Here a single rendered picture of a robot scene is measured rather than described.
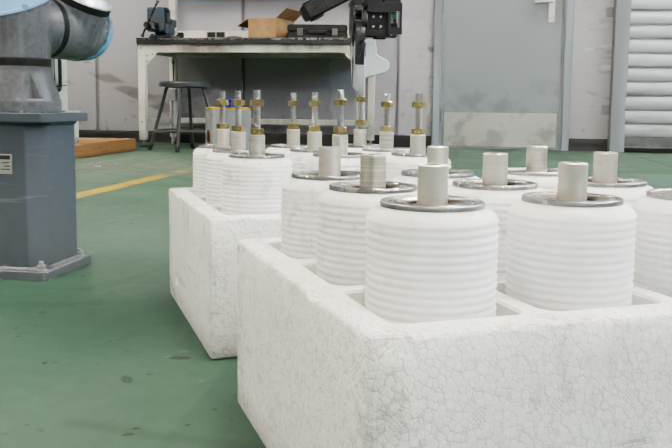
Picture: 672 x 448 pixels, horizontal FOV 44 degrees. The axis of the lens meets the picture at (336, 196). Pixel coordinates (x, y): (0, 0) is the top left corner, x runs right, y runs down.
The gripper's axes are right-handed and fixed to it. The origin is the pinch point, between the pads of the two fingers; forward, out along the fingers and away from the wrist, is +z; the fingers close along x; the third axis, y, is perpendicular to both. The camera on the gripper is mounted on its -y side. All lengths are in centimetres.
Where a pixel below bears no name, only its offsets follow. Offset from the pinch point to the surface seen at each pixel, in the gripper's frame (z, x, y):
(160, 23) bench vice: -50, 440, -86
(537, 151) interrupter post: 8, -54, 14
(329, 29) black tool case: -48, 439, 29
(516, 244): 13, -80, 4
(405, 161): 10.6, -26.8, 4.2
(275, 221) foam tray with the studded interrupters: 17.7, -35.9, -13.9
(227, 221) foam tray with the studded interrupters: 17.5, -37.3, -19.8
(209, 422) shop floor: 35, -58, -21
